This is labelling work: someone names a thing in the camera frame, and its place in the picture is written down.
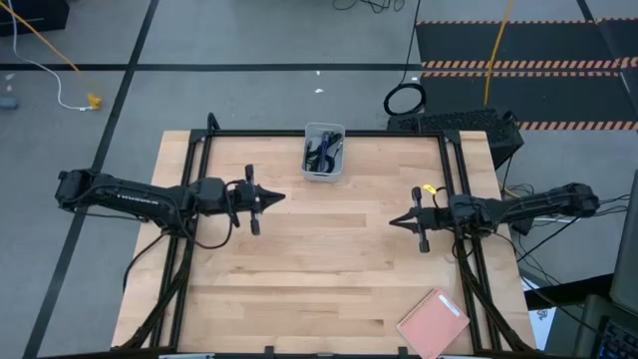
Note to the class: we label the white paper sheet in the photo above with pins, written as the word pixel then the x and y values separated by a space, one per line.
pixel 541 319

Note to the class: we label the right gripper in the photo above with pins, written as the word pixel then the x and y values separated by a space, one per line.
pixel 431 219

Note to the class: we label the black perforated computer case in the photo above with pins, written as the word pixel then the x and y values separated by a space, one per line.
pixel 463 124

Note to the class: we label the white plastic bin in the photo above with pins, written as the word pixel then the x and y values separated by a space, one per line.
pixel 324 175

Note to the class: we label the black aluminium table frame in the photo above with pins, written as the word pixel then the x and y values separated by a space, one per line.
pixel 249 133

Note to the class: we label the yellow tag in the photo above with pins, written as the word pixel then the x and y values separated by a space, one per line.
pixel 429 189

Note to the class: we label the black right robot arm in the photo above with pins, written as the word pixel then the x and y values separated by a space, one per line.
pixel 523 209

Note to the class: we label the hazard-striped black floor mat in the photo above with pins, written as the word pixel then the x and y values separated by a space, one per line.
pixel 523 95

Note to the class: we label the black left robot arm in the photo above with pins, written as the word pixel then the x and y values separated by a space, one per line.
pixel 139 199

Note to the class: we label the grey desk monitor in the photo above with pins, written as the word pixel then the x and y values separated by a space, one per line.
pixel 628 249

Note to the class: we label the black keyboard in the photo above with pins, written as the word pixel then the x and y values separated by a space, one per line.
pixel 615 339

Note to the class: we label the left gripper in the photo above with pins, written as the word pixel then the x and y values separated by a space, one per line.
pixel 244 197

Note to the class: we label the black floor box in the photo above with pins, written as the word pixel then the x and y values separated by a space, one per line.
pixel 32 15

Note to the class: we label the pink spiral notebook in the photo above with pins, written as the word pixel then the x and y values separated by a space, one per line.
pixel 431 324

